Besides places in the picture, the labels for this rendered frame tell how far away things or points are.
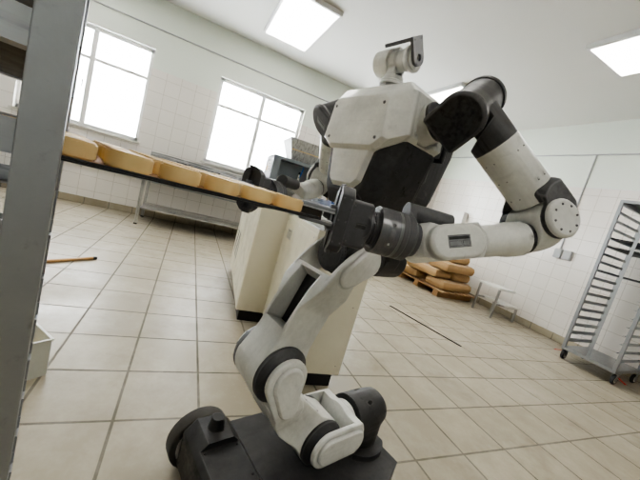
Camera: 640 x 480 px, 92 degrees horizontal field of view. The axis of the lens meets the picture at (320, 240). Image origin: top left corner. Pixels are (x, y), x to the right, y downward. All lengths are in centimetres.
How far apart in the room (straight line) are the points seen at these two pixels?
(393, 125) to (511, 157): 24
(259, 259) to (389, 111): 162
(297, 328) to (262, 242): 142
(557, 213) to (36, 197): 77
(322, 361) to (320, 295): 104
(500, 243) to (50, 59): 68
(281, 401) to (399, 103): 72
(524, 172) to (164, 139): 503
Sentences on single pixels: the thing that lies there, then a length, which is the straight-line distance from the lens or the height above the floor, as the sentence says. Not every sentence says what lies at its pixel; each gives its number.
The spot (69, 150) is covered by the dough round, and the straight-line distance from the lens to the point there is 42.
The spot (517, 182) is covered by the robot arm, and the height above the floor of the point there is 112.
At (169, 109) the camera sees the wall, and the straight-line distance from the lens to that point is 541.
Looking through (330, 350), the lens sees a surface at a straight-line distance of 175.
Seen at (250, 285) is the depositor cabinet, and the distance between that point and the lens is 223.
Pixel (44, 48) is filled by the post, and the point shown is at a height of 104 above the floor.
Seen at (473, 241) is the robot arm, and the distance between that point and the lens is 62.
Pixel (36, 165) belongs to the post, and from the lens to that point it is 36.
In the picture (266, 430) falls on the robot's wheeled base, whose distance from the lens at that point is 127.
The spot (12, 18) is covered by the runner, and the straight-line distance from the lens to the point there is 39.
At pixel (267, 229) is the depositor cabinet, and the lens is 214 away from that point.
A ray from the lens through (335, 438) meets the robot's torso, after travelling 108.
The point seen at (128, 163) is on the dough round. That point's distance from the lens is 42.
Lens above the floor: 98
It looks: 7 degrees down
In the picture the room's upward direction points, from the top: 16 degrees clockwise
